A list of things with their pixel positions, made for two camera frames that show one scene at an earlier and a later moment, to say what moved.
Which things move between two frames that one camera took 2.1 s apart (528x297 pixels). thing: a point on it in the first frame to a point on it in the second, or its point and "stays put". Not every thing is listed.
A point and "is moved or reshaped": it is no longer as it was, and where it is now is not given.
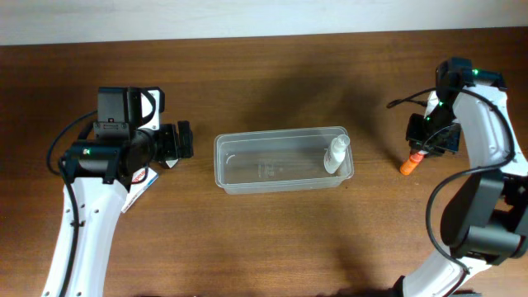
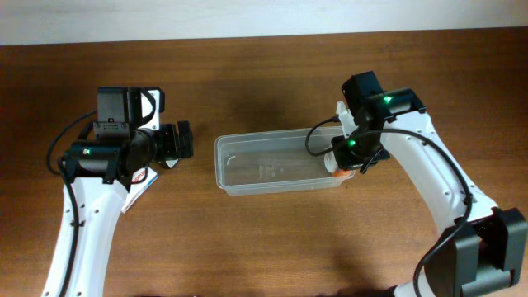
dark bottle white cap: (168, 163) stays put
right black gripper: (427, 145) to (344, 156)
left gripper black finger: (186, 140) stays put
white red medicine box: (137, 190) stays put
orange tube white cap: (414, 159) is moved or reshaped
